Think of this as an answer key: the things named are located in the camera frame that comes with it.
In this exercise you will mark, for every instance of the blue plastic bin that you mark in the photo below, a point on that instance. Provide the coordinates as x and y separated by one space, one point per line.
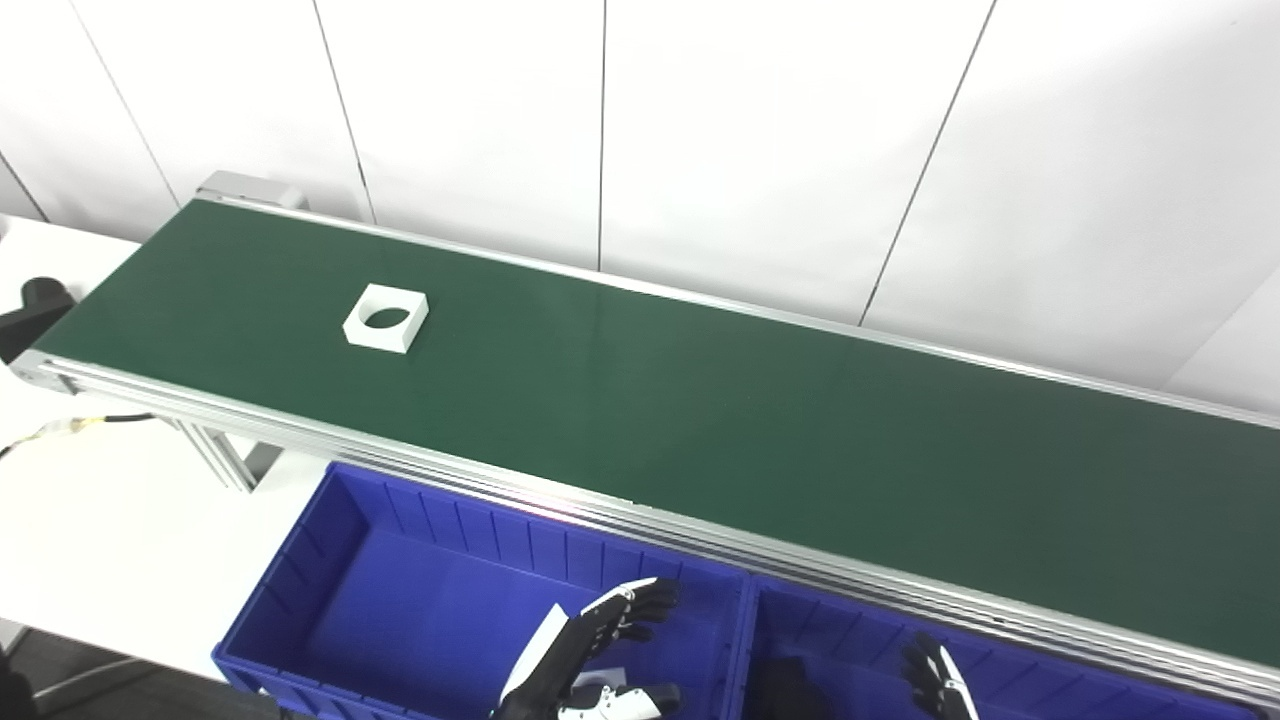
420 590
860 650

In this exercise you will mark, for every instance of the green conveyor belt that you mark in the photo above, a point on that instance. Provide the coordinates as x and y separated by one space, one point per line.
640 520
700 420

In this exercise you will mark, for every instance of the black device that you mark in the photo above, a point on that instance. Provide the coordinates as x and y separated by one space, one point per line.
32 308

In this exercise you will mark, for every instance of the white square part with hole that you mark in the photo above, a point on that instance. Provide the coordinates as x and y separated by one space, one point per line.
360 332

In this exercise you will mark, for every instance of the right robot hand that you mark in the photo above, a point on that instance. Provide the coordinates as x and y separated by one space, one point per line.
938 685

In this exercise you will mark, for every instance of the aluminium conveyor leg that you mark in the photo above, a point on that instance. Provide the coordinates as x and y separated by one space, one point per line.
228 458

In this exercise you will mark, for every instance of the black part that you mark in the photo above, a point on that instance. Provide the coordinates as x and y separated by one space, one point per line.
792 692

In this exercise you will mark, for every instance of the grey conveyor motor box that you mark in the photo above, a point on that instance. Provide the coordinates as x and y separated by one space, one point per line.
250 188

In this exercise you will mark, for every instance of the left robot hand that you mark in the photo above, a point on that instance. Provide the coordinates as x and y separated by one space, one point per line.
560 655

